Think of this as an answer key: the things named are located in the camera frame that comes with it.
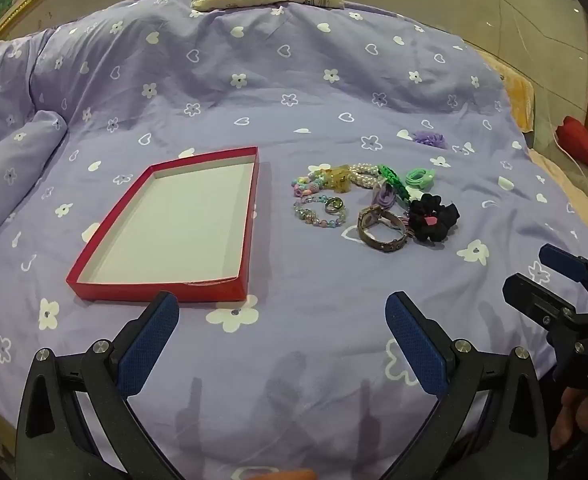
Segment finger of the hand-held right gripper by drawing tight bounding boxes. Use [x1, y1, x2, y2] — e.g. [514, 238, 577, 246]
[502, 272, 588, 342]
[539, 244, 588, 307]

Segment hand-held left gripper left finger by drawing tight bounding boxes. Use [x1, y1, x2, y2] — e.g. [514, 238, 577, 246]
[16, 291, 185, 480]

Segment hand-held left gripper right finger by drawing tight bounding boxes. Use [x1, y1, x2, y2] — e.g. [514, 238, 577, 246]
[385, 291, 550, 480]

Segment red cardboard box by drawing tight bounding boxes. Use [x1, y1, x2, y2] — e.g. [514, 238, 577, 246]
[65, 146, 261, 304]

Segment silver wrist watch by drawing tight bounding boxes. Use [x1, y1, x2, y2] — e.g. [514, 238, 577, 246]
[357, 205, 411, 254]

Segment purple hair tie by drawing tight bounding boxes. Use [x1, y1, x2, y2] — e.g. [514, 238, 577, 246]
[371, 184, 399, 208]

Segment green braided hair tie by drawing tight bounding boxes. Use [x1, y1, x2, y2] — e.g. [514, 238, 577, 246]
[378, 163, 412, 206]

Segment light green hair tie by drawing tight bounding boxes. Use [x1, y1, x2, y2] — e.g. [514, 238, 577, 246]
[405, 167, 437, 188]

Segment white pearl bracelet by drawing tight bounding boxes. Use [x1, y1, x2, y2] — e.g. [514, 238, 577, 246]
[346, 162, 389, 191]

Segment yellow hair claw clip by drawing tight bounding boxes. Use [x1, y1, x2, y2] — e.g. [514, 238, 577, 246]
[324, 164, 355, 195]

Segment pastel bead bracelet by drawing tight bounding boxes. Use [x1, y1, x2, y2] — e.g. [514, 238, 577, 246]
[290, 162, 337, 200]

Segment person's right hand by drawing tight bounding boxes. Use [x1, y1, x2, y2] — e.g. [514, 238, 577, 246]
[549, 385, 588, 453]

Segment black scrunchie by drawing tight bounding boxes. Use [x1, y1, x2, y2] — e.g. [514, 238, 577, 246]
[406, 192, 461, 245]

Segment orange blanket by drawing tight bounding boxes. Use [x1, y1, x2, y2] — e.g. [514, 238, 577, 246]
[476, 50, 536, 133]

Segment purple flower scrunchie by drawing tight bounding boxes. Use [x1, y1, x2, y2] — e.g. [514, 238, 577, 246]
[412, 130, 449, 150]

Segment purple flower print duvet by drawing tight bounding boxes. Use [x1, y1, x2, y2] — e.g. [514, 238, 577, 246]
[0, 0, 588, 480]

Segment white cable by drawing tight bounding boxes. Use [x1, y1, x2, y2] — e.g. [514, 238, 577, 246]
[551, 120, 588, 201]

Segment crystal bead bracelet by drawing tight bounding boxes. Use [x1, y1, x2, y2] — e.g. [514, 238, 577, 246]
[294, 196, 349, 228]

